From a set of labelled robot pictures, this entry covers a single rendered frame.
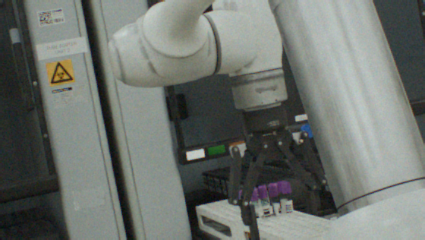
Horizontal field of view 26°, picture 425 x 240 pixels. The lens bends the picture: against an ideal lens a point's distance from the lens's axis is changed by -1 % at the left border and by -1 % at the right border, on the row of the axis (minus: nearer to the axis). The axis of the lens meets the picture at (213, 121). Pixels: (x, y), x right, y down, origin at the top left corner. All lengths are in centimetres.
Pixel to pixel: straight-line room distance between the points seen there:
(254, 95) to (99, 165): 48
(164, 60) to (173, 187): 53
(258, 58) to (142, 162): 48
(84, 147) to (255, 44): 52
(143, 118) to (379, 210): 110
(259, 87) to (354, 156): 65
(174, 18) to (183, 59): 8
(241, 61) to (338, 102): 63
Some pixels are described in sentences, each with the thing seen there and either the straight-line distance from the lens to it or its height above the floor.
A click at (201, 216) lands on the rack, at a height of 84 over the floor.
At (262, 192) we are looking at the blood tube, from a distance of 163.
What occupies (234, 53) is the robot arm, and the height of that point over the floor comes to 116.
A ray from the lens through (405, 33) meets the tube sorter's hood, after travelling 207.
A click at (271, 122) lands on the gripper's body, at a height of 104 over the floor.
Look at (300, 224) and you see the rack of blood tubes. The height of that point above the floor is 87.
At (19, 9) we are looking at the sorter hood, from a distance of 185.
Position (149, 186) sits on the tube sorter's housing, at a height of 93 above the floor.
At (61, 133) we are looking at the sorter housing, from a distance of 186.
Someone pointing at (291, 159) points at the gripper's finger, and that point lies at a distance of 155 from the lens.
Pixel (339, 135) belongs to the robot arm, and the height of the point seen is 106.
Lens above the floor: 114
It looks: 3 degrees down
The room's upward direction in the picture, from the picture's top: 11 degrees counter-clockwise
